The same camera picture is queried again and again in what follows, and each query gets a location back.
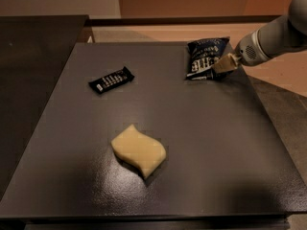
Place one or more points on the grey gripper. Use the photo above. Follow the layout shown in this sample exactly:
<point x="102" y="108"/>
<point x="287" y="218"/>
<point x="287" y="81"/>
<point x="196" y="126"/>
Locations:
<point x="248" y="52"/>

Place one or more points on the blue Kettle chip bag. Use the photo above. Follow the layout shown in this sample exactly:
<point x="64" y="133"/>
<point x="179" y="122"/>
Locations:
<point x="203" y="54"/>

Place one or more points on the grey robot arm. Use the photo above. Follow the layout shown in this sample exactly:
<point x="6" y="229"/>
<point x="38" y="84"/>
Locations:
<point x="285" y="34"/>

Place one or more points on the yellow curved sponge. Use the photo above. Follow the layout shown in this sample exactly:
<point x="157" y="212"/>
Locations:
<point x="139" y="150"/>

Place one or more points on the black candy bar wrapper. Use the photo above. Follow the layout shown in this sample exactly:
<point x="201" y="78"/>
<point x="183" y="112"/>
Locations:
<point x="112" y="80"/>

